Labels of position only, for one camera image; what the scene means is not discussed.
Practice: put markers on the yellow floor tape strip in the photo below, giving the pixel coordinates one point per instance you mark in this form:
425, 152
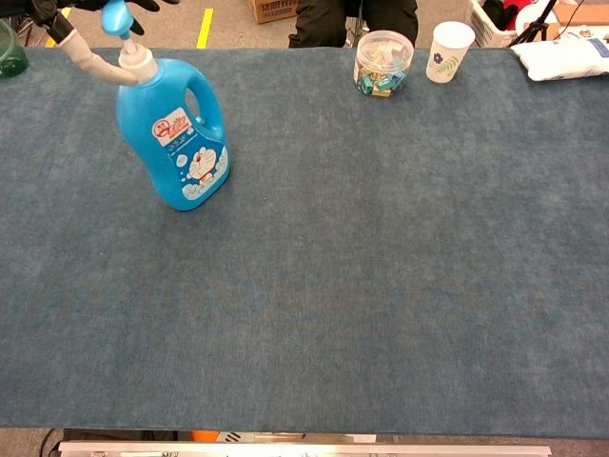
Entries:
51, 42
205, 28

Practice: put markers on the white flower print paper cup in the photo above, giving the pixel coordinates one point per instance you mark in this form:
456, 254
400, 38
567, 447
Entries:
447, 52

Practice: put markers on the blue table cloth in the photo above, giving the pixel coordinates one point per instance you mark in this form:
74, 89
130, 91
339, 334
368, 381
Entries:
333, 262

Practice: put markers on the aluminium profile rail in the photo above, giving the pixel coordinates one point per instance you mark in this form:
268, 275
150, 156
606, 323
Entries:
333, 450

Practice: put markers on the clear jar of binder clips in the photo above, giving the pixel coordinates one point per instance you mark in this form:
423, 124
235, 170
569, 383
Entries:
380, 62

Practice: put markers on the printed cardboard box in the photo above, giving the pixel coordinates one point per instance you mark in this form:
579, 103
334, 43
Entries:
271, 12

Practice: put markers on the orange object under table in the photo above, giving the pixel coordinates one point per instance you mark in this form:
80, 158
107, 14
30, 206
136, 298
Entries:
204, 435

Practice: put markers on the black tripod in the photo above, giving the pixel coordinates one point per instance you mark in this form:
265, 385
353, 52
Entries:
537, 21

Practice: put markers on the white plastic package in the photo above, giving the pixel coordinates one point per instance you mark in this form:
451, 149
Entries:
561, 57

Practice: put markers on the green glass bowl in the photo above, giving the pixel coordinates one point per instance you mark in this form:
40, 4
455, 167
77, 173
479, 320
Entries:
12, 59

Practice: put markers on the white plastic basket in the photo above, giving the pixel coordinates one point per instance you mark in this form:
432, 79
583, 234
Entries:
485, 26

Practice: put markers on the chrome stool leg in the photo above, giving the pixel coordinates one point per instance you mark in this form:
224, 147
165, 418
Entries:
354, 33

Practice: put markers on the person in black trousers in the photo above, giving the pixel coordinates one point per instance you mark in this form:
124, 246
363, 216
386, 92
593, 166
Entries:
323, 19

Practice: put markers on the blue detergent pump bottle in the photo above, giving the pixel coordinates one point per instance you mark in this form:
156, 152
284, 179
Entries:
152, 157

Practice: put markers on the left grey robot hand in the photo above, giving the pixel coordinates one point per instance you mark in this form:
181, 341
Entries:
85, 54

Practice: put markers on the plain brown cardboard box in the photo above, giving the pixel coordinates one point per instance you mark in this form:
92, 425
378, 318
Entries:
580, 14

